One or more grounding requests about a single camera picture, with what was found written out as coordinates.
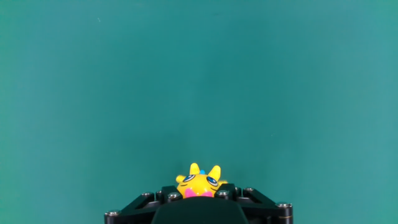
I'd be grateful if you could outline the yellow octopus toy pink bow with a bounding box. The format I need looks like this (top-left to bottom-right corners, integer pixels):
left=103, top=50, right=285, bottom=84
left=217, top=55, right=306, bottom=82
left=175, top=162, right=229, bottom=199

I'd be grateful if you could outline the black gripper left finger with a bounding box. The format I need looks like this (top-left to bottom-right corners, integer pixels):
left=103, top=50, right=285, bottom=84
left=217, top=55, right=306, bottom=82
left=103, top=185, right=184, bottom=224

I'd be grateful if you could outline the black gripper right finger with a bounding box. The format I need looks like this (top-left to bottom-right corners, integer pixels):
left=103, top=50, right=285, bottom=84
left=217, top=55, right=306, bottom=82
left=215, top=183, right=294, bottom=224

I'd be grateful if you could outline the green table mat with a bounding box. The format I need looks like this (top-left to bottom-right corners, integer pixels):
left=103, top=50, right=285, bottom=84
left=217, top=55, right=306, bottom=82
left=0, top=0, right=398, bottom=224

